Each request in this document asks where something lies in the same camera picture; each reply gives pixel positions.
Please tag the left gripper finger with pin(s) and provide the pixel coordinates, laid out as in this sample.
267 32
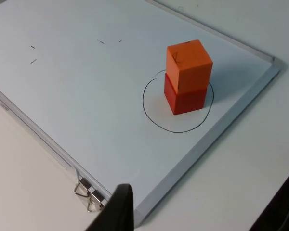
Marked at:
120 211

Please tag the grey-framed whiteboard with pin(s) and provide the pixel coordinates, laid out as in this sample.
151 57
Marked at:
86 108

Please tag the red cube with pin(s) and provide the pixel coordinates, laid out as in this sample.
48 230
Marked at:
187 102

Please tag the orange cube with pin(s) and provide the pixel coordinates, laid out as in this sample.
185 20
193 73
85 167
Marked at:
192 69

